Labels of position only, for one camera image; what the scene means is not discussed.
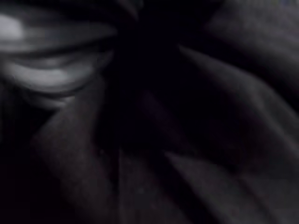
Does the dark laundry garment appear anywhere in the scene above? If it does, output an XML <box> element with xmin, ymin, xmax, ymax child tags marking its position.
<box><xmin>0</xmin><ymin>0</ymin><xmax>299</xmax><ymax>224</ymax></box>

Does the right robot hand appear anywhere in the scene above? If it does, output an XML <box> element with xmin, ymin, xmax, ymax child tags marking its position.
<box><xmin>0</xmin><ymin>9</ymin><xmax>117</xmax><ymax>107</ymax></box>

